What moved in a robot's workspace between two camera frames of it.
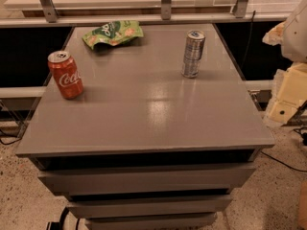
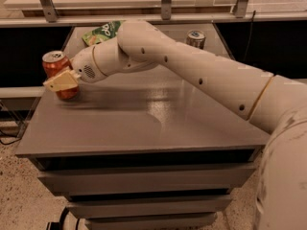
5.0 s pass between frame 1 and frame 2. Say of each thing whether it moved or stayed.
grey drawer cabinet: stayed
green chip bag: stayed
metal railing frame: stayed
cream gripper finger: moved
